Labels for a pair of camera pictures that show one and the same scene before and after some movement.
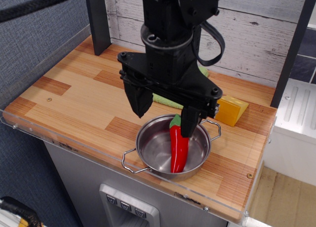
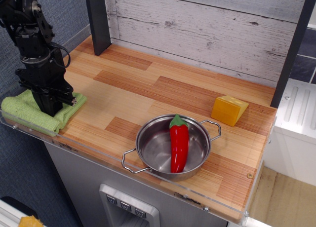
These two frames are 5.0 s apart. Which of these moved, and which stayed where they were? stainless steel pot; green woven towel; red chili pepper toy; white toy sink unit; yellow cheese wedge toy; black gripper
Moved: green woven towel; black gripper
Stayed: yellow cheese wedge toy; white toy sink unit; red chili pepper toy; stainless steel pot
